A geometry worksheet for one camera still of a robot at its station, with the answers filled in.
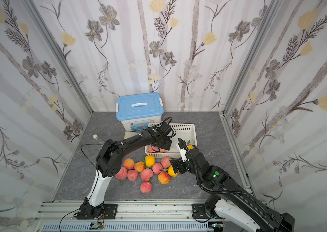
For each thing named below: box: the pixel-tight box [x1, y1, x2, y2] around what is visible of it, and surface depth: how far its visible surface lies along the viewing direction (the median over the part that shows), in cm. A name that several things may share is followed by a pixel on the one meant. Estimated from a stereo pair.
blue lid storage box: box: [115, 92, 164, 132], surface depth 103 cm
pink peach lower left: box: [127, 169, 139, 182], surface depth 85 cm
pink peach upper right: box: [161, 156, 173, 169], surface depth 88 cm
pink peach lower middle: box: [140, 168, 154, 182], surface depth 84 cm
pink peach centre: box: [151, 162, 164, 175], surface depth 86 cm
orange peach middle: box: [133, 161, 146, 173], surface depth 88 cm
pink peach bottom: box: [139, 181, 153, 194], surface depth 80 cm
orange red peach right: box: [157, 171, 171, 185], surface depth 82 cm
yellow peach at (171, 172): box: [167, 165, 179, 178], surface depth 85 cm
